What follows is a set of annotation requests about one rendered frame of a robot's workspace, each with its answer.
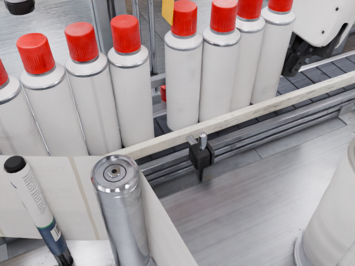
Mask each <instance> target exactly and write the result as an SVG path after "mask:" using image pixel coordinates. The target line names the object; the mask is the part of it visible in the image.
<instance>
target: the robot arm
mask: <svg viewBox="0 0 355 266"><path fill-rule="evenodd" d="M292 10H293V12H294V13H295V14H296V20H295V23H294V27H293V31H292V35H291V39H290V42H289V46H288V50H287V53H286V58H285V61H284V65H283V69H282V74H281V75H282V76H283V77H295V76H296V74H297V73H298V72H299V70H300V68H301V66H302V65H303V63H304V61H305V60H306V58H310V57H312V56H315V55H316V56H319V57H321V58H327V59H328V58H330V57H331V55H332V52H333V49H335V48H337V47H338V46H339V45H340V44H341V43H342V41H343V40H344V38H345V37H346V35H347V33H348V32H349V30H350V29H351V27H352V25H353V23H354V21H355V0H293V5H292ZM321 46H322V47H321Z"/></svg>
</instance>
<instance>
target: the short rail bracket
mask: <svg viewBox="0 0 355 266"><path fill-rule="evenodd" d="M214 155H215V152H214V150H213V149H212V147H211V146H210V145H209V143H208V142H207V133H206V132H200V133H199V139H198V143H195V144H193V145H190V147H189V160H190V161H191V163H192V164H193V166H194V168H195V169H196V170H197V172H196V181H195V183H196V184H199V183H202V182H203V178H204V168H206V167H209V165H210V166H211V165H213V163H214Z"/></svg>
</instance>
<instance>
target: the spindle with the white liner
mask: <svg viewBox="0 0 355 266"><path fill-rule="evenodd" d="M294 259H295V263H296V266H355V137H354V138H353V139H352V140H351V141H350V143H349V145H348V147H347V150H346V152H345V154H344V156H343V158H342V160H341V162H340V163H339V165H338V167H337V168H336V170H335V172H334V174H333V176H332V179H331V181H330V183H329V185H328V187H327V188H326V190H325V192H324V194H323V196H322V197H321V200H320V202H319V204H318V206H317V208H316V210H315V212H314V213H313V215H312V217H311V219H310V221H309V222H308V223H307V224H306V226H305V228H304V230H303V233H302V234H301V235H300V236H299V237H298V239H297V241H296V243H295V248H294Z"/></svg>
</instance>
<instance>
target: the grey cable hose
mask: <svg viewBox="0 0 355 266"><path fill-rule="evenodd" d="M4 4H5V6H6V8H7V9H8V11H9V12H10V13H11V14H12V15H26V14H29V13H31V12H33V11H34V10H35V0H4Z"/></svg>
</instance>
